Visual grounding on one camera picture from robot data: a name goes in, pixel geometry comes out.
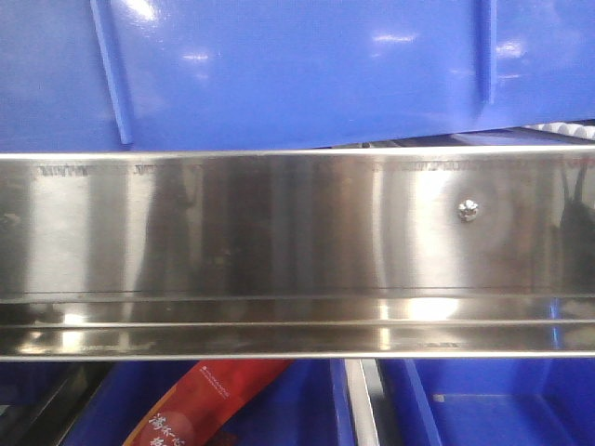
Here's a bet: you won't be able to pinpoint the large blue plastic bin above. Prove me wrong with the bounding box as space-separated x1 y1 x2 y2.
1 1 594 152

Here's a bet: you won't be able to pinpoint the lower left blue bin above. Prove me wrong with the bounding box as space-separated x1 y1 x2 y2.
62 360 356 445

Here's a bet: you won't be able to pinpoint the lower right blue bin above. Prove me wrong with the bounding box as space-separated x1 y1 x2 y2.
379 358 594 445

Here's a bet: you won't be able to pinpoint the white conveyor rollers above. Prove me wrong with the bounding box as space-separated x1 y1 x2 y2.
525 121 595 141

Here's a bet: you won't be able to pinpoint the steel divider bar below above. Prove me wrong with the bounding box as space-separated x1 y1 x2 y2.
345 359 387 446

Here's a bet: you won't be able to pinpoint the red printed snack packet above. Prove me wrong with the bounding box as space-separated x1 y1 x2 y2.
124 359 292 445

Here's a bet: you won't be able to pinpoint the silver screw in rail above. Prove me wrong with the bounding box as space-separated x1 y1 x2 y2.
457 199 480 223

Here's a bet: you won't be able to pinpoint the stainless steel conveyor side rail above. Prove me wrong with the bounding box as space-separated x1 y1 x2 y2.
1 145 594 361

